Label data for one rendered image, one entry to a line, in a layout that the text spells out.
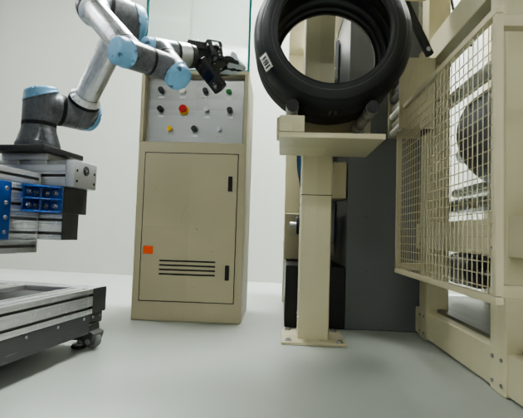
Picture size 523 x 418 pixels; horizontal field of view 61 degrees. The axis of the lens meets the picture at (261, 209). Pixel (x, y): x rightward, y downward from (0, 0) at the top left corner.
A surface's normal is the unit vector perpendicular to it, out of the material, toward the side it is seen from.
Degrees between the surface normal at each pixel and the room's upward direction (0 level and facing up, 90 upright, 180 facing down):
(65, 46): 90
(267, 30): 91
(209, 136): 90
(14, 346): 90
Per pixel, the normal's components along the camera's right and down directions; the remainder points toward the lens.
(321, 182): -0.04, -0.06
